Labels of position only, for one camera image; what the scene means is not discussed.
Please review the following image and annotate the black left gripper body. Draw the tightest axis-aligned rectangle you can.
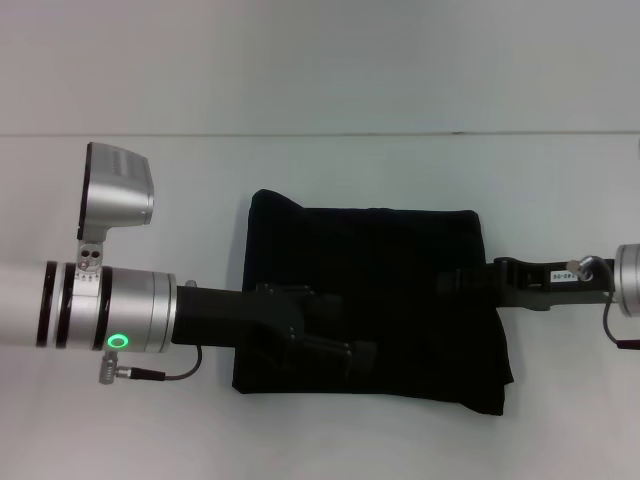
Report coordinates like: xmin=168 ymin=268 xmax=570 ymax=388
xmin=171 ymin=282 xmax=315 ymax=362

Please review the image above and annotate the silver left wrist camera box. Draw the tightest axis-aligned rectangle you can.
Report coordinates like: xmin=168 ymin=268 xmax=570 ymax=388
xmin=75 ymin=141 xmax=156 ymax=284

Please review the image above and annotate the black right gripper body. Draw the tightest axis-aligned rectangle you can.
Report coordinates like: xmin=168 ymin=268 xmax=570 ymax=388
xmin=491 ymin=255 xmax=619 ymax=313

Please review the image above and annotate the black shirt with white print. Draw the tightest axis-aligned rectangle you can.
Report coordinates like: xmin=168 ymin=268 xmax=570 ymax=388
xmin=231 ymin=188 xmax=517 ymax=417

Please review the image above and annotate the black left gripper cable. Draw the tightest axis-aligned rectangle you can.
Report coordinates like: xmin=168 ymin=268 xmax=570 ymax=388
xmin=97 ymin=344 xmax=203 ymax=387

